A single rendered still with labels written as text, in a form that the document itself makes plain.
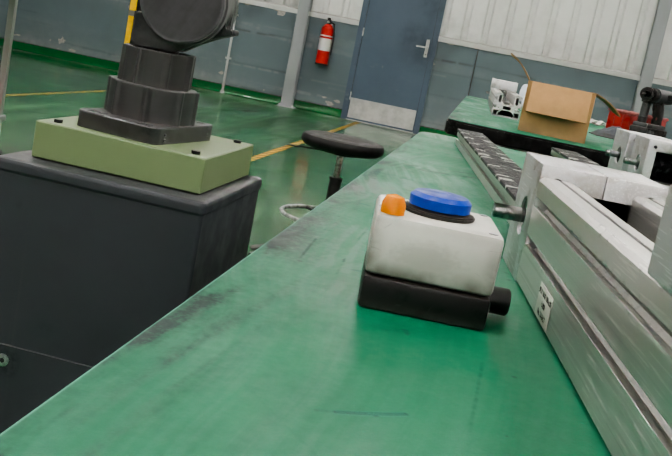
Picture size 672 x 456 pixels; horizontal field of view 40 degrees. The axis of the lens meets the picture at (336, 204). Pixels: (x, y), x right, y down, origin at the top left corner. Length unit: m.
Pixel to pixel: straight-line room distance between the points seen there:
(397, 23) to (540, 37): 1.74
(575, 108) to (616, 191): 2.08
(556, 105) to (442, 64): 8.88
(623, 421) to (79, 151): 0.58
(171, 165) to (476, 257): 0.36
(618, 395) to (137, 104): 0.57
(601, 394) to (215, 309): 0.21
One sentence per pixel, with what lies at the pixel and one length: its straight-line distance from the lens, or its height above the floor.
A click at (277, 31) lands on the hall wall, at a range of 11.98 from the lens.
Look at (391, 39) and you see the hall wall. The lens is 11.70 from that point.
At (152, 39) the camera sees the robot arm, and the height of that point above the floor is 0.90.
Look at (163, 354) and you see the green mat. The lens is 0.44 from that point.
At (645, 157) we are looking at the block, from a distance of 1.71.
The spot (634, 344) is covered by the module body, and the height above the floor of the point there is 0.83.
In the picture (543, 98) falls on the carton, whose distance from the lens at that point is 2.82.
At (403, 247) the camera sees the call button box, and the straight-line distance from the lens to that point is 0.57.
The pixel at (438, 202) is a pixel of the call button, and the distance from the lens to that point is 0.58.
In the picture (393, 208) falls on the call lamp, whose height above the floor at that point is 0.84.
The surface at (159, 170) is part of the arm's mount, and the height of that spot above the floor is 0.79.
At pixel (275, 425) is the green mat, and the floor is 0.78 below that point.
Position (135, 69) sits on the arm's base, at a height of 0.87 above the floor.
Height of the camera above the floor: 0.94
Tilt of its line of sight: 10 degrees down
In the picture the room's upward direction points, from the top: 11 degrees clockwise
